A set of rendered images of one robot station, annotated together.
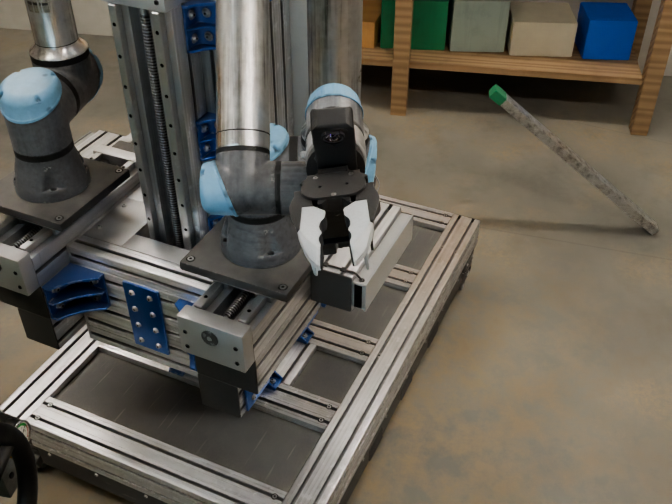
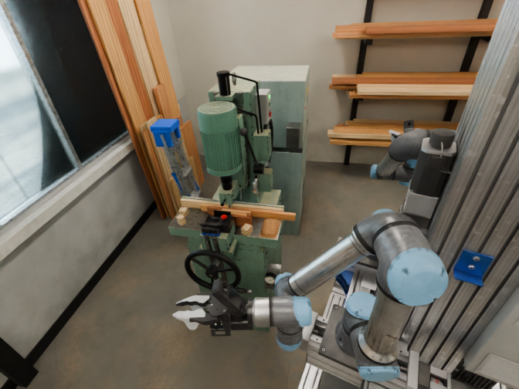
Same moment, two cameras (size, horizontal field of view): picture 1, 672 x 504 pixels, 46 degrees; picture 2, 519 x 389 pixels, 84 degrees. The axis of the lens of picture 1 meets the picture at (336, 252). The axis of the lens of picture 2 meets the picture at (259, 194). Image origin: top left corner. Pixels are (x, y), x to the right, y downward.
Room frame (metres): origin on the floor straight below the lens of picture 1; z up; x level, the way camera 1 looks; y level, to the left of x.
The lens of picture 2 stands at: (0.89, -0.44, 1.92)
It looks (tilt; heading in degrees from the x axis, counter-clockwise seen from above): 36 degrees down; 94
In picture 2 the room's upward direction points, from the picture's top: 3 degrees counter-clockwise
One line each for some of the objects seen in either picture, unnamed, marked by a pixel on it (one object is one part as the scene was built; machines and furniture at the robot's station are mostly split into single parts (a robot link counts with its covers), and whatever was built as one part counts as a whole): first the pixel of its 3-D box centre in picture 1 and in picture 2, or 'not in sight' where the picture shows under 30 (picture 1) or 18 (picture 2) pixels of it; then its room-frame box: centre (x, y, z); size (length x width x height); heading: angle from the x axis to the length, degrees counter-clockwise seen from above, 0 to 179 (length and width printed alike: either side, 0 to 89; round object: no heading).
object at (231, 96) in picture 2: not in sight; (225, 90); (0.67, 0.94, 1.53); 0.08 x 0.08 x 0.17; 79
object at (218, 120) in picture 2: not in sight; (220, 139); (0.64, 0.80, 1.35); 0.18 x 0.18 x 0.31
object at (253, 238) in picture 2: not in sight; (224, 229); (0.61, 0.70, 0.87); 0.61 x 0.30 x 0.06; 169
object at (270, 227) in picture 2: not in sight; (269, 225); (0.86, 0.67, 0.92); 0.14 x 0.09 x 0.04; 79
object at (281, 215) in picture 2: not in sight; (246, 211); (0.73, 0.78, 0.92); 0.54 x 0.02 x 0.04; 169
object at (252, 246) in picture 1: (260, 221); (357, 330); (1.18, 0.14, 0.87); 0.15 x 0.15 x 0.10
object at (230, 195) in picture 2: not in sight; (229, 192); (0.65, 0.82, 1.03); 0.14 x 0.07 x 0.09; 79
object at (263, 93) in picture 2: not in sight; (263, 106); (0.84, 1.09, 1.40); 0.10 x 0.06 x 0.16; 79
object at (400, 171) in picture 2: not in sight; (405, 174); (1.55, 0.83, 1.11); 0.11 x 0.08 x 0.11; 170
